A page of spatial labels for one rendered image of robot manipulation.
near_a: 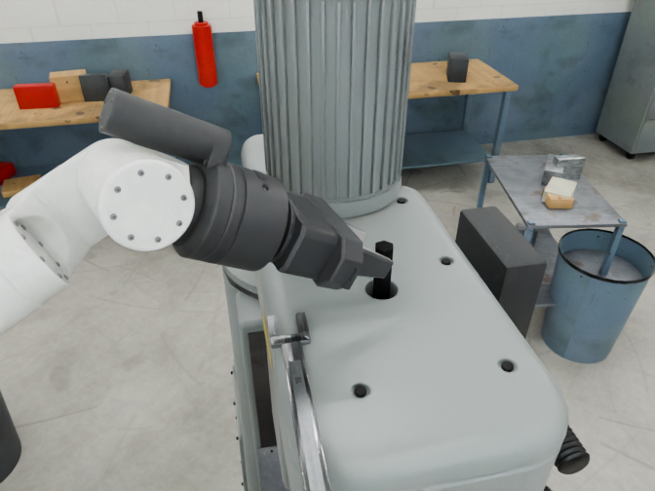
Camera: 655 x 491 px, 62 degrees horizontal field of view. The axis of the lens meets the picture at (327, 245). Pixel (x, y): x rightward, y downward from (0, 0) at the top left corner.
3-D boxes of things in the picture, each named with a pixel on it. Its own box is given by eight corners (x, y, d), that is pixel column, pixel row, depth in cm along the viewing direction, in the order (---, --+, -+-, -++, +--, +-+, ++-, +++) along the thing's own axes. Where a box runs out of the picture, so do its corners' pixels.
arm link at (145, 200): (234, 285, 42) (82, 257, 36) (190, 245, 51) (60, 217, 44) (280, 147, 41) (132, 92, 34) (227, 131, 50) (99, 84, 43)
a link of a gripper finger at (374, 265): (378, 279, 56) (331, 268, 52) (393, 253, 55) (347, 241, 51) (386, 287, 55) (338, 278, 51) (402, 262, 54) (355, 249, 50)
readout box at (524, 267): (529, 348, 105) (556, 261, 93) (485, 355, 103) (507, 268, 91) (483, 284, 121) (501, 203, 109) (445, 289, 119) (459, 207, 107)
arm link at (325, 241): (284, 250, 60) (182, 226, 53) (323, 174, 57) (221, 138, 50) (332, 321, 51) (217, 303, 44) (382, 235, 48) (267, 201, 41)
